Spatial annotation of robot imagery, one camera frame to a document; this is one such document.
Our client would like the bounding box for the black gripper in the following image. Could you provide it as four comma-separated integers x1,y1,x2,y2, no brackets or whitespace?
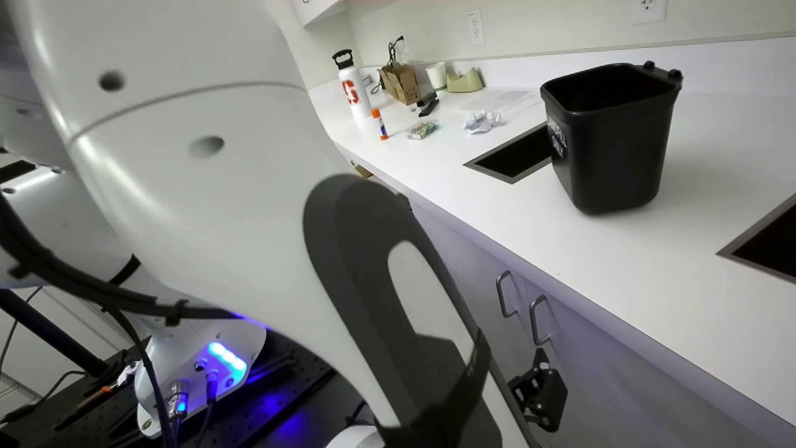
509,348,567,432

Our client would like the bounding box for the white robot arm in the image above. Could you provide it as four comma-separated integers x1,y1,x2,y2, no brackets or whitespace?
1,0,534,448

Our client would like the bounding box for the crumpled clear plastic wrapper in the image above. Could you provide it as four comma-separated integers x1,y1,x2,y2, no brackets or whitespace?
462,111,505,134

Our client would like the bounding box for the black plastic bin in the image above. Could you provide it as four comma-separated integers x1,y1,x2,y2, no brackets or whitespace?
540,61,683,213

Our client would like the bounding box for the small green packet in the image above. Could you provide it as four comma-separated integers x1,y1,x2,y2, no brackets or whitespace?
408,120,438,139

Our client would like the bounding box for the black stapler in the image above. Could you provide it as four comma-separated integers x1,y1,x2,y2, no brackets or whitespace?
417,93,441,116

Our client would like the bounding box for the green tape dispenser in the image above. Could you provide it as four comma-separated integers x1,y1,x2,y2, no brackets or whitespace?
446,66,485,94

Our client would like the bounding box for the orange capped glue stick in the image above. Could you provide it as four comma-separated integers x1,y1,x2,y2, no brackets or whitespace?
370,106,388,139

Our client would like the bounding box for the white paper cup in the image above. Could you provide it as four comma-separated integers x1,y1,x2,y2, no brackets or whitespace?
424,61,448,89

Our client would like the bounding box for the brown cardboard box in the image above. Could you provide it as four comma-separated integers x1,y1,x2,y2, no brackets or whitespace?
381,61,421,104

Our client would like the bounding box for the white water bottle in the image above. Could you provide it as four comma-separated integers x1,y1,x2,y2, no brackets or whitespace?
331,50,370,122

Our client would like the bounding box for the white wall outlet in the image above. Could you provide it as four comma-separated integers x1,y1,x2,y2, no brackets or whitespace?
630,0,667,24

